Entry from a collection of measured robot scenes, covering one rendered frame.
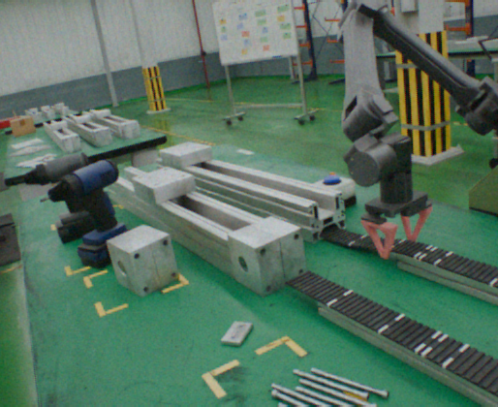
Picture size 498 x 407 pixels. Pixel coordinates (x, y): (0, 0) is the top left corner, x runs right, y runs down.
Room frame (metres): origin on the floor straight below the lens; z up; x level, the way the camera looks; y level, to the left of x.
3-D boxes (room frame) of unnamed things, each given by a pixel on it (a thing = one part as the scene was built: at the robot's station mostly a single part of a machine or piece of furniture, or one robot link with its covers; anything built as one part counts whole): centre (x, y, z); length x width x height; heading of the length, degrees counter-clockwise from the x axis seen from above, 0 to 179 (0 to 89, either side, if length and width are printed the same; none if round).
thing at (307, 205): (1.21, 0.04, 0.82); 0.80 x 0.10 x 0.09; 30
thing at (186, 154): (1.43, 0.16, 0.87); 0.16 x 0.11 x 0.07; 30
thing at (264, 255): (0.74, -0.03, 0.83); 0.12 x 0.09 x 0.10; 120
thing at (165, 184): (1.12, 0.20, 0.87); 0.16 x 0.11 x 0.07; 30
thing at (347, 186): (1.03, -0.21, 0.81); 0.10 x 0.08 x 0.06; 120
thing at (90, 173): (0.93, 0.35, 0.89); 0.20 x 0.08 x 0.22; 144
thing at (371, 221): (0.69, -0.24, 0.85); 0.07 x 0.07 x 0.09; 30
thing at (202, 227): (1.12, 0.20, 0.82); 0.80 x 0.10 x 0.09; 30
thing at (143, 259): (0.81, 0.21, 0.83); 0.11 x 0.10 x 0.10; 129
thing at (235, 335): (0.57, 0.04, 0.78); 0.05 x 0.03 x 0.01; 154
